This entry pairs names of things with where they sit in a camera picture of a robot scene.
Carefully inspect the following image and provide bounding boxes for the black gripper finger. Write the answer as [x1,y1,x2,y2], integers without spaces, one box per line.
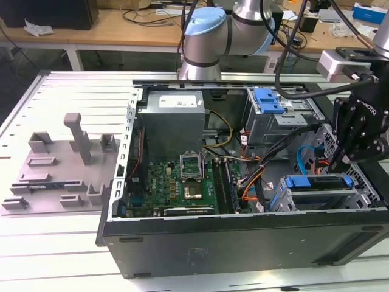
[329,96,357,171]
[342,135,389,164]

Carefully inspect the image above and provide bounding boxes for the hard disk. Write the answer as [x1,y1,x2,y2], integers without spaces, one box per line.
[270,173,355,212]

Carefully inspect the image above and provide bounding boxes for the metal disk bay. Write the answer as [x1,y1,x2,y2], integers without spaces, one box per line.
[269,173,370,214]

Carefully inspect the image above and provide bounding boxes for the metal drive cage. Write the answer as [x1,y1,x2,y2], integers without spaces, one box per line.
[244,88,325,147]

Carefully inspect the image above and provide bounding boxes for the wooden desk with boxes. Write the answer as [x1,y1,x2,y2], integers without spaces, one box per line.
[267,18,389,74]

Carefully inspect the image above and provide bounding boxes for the blue plastic drive latch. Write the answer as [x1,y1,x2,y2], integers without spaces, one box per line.
[254,87,286,115]

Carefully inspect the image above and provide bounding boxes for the clear plastic bags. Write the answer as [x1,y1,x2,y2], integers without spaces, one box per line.
[331,21,361,39]

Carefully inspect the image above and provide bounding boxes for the small black box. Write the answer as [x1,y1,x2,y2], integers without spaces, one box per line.
[299,15,318,33]

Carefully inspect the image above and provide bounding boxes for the blue cardboard box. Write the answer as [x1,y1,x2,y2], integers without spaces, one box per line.
[351,2,389,26]

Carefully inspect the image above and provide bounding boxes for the flat silver box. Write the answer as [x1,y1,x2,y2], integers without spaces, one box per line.
[317,8,355,24]

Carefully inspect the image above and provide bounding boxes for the black RAM slot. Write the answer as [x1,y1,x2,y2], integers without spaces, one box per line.
[216,160,229,214]
[212,160,225,214]
[220,160,233,214]

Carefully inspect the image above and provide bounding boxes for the metal socket cover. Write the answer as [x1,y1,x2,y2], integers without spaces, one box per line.
[180,151,204,183]

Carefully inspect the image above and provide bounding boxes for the CPU socket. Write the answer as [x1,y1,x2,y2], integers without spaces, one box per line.
[182,181,204,201]

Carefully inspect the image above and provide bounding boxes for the grey metal power supply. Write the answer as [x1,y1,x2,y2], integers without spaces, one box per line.
[137,89,205,153]

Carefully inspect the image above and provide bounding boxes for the black graphics card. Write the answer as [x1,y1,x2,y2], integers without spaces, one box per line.
[162,206,215,217]

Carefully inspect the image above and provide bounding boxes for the black metal PC case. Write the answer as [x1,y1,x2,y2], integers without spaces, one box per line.
[95,79,389,279]

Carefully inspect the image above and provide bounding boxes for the green motherboard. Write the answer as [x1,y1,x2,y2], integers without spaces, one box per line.
[147,159,253,215]

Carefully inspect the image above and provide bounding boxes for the long wooden desk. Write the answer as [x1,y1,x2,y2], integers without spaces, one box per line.
[0,7,235,72]

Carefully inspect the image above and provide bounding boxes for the grey plastic parts rack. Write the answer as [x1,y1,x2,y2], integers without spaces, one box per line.
[0,112,122,217]

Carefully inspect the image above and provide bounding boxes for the black computer tower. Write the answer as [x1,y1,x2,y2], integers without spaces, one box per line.
[0,0,100,31]

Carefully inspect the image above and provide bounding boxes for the crumpled white plastic bag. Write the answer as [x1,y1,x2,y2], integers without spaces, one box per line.
[24,18,55,38]

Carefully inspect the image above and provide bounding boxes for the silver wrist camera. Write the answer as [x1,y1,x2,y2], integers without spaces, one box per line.
[317,49,373,83]

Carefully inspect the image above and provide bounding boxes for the light blue data cable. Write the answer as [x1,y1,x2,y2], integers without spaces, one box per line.
[295,145,315,176]

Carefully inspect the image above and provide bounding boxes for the thin black camera cable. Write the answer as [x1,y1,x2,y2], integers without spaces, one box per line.
[274,0,379,100]

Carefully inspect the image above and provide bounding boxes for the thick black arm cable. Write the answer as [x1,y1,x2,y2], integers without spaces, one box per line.
[327,0,377,49]

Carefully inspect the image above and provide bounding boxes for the yellow power wire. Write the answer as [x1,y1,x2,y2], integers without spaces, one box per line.
[202,109,234,150]

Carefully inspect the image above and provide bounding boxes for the orange wire bundle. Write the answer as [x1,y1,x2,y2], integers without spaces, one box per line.
[241,155,262,202]

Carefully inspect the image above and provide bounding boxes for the black arm base cable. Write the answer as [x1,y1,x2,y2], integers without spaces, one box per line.
[173,0,198,74]

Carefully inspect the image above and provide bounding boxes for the looped black desk cable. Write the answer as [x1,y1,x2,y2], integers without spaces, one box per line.
[122,7,186,29]

